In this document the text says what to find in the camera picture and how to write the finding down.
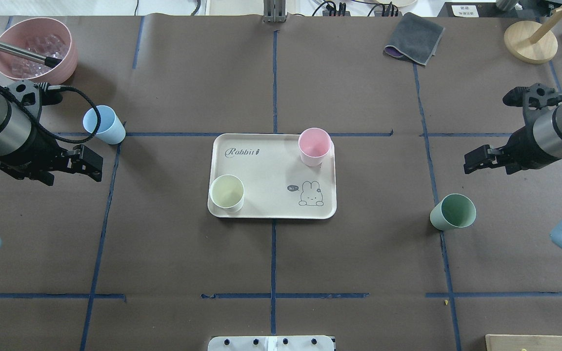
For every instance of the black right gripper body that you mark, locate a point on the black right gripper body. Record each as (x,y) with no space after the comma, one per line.
(526,145)

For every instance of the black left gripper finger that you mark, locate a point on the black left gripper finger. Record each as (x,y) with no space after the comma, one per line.
(82,160)

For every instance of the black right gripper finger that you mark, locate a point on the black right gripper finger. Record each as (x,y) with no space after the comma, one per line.
(483,157)

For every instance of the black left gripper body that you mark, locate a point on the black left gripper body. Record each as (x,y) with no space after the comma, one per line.
(38,147)

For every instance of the blue cup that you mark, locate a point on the blue cup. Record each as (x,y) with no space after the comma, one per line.
(111,128)

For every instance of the green cup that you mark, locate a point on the green cup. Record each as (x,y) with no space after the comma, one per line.
(453,212)

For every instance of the cream yellow cup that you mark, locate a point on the cream yellow cup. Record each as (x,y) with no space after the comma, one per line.
(227,192)

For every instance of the pink cup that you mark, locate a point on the pink cup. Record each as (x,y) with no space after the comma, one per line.
(314,145)

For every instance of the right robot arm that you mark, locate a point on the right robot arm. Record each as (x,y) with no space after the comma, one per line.
(547,132)

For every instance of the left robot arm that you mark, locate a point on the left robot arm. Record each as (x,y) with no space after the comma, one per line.
(16,123)

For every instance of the cream rabbit tray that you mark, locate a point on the cream rabbit tray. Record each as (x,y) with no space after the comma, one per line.
(277,183)

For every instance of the wooden mug tree stand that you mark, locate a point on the wooden mug tree stand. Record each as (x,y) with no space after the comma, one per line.
(533,42)

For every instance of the pink bowl with ice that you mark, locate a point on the pink bowl with ice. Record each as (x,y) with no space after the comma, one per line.
(46,36)

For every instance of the metal black-tipped tongs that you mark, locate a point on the metal black-tipped tongs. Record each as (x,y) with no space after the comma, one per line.
(28,55)

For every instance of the grey folded cloth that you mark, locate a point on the grey folded cloth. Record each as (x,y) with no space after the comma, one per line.
(415,39)

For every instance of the wooden cutting board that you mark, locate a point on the wooden cutting board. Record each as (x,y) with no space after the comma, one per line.
(507,342)

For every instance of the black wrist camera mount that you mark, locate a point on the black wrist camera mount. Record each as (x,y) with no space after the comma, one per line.
(33,96)
(534,100)

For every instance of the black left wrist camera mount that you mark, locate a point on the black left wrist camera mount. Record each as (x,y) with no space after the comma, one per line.
(33,96)

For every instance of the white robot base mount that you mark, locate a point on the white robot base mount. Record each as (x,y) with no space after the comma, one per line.
(273,343)

